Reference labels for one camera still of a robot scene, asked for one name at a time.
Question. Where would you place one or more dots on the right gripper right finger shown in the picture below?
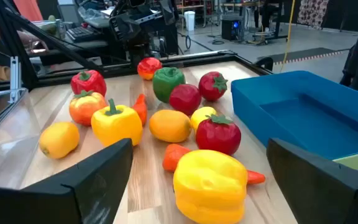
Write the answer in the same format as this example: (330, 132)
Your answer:
(322, 193)

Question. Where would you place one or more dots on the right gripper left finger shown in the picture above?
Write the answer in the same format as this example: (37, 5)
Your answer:
(73, 199)

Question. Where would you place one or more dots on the red and yellow toy peach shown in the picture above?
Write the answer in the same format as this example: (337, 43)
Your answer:
(148, 68)

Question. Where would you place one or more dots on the small orange toy carrot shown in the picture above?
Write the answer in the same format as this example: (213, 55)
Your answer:
(140, 109)

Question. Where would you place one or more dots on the orange-red toy tomato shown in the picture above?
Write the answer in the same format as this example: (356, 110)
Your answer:
(85, 109)

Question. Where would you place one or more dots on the dark red toy apple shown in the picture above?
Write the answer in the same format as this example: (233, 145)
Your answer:
(185, 99)

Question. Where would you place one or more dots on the red toy tomato green leaf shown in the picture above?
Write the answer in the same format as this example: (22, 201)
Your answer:
(217, 138)
(210, 87)

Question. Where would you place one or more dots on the orange toy citrus fruit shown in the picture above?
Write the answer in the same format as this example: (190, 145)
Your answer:
(169, 126)

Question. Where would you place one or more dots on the large orange toy carrot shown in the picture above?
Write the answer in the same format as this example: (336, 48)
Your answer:
(172, 157)

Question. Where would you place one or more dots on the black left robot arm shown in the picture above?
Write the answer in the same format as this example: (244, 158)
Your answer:
(160, 37)

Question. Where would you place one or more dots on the black computer keyboard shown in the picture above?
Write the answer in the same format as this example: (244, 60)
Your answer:
(81, 33)

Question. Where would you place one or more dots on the large yellow toy lemon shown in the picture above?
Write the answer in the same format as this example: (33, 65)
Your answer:
(59, 140)

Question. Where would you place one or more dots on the red toy bell pepper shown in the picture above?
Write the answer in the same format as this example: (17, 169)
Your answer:
(89, 82)

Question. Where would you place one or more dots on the white waste bin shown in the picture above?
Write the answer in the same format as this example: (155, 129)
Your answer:
(189, 21)

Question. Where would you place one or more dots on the green toy bell pepper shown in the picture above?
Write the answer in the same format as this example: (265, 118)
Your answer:
(165, 82)

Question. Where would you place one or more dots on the clear plastic bin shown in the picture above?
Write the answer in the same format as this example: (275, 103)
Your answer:
(8, 149)

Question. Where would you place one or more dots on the yellow toy pepper green stem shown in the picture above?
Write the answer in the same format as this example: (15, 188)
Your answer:
(117, 126)

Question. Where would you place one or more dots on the blue plastic bin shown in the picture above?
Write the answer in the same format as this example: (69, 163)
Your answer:
(306, 109)

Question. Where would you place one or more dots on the person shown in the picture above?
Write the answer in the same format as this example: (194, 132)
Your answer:
(28, 9)

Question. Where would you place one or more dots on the black computer tower blue light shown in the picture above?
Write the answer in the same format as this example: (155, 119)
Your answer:
(230, 29)

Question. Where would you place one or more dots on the large yellow toy bell pepper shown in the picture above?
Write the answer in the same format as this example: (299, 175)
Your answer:
(210, 186)

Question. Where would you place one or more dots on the small yellow toy lemon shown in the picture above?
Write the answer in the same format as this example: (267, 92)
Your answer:
(200, 115)

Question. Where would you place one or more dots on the black floor mat striped edge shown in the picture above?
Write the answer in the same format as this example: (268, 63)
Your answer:
(303, 55)

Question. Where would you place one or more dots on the floral patterned curtain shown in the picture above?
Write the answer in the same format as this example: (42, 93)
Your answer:
(312, 12)

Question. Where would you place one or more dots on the black diagonal frame strut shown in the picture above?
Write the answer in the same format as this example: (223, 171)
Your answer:
(57, 43)

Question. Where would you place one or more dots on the black rig frame post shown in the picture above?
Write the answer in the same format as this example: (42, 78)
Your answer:
(8, 40)

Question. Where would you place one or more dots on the silver metal bracket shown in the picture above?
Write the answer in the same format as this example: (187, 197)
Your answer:
(15, 77)

